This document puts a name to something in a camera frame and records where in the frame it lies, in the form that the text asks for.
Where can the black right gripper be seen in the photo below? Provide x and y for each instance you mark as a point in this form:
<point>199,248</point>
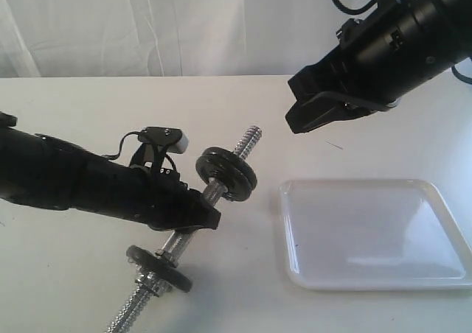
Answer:
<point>379,59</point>

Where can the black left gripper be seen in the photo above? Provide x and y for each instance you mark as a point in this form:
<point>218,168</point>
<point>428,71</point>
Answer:
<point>159,200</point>

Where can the black left-end weight plate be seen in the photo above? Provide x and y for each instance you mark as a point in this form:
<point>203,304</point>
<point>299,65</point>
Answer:
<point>158,271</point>

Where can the chrome threaded dumbbell bar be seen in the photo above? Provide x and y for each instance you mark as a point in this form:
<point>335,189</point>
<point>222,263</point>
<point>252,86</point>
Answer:
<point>179,240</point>

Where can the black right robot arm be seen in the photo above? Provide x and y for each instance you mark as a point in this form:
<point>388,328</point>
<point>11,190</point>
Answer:
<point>398,47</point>

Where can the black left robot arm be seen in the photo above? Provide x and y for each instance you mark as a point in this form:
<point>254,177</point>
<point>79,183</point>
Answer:
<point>42,171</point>

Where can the white rectangular tray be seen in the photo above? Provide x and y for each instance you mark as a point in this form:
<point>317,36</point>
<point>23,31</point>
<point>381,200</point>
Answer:
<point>371,234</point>

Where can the white backdrop curtain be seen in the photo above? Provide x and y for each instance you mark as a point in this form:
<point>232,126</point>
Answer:
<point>116,38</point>

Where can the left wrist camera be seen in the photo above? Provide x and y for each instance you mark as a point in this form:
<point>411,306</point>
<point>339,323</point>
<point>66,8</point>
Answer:
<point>173,139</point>

